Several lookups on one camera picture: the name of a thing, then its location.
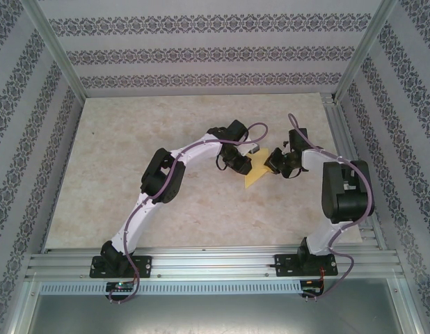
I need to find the yellow cloth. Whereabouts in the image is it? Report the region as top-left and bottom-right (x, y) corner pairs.
(243, 148), (273, 190)

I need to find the grey sheet metal panel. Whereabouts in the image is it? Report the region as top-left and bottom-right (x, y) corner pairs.
(25, 294), (420, 334)

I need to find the aluminium side rail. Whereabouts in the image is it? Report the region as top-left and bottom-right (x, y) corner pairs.
(321, 93), (388, 251)

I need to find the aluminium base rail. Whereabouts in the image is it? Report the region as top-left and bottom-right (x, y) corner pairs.
(25, 245), (400, 280)

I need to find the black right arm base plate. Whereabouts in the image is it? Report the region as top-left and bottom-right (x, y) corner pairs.
(274, 253), (338, 278)

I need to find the slotted grey cable duct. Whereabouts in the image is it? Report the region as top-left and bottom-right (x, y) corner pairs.
(39, 280), (303, 294)

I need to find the aluminium corner post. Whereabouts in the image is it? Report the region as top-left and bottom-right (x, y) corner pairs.
(22, 0), (87, 101)
(334, 0), (399, 102)

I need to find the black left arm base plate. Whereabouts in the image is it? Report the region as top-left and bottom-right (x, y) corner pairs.
(91, 255), (153, 279)

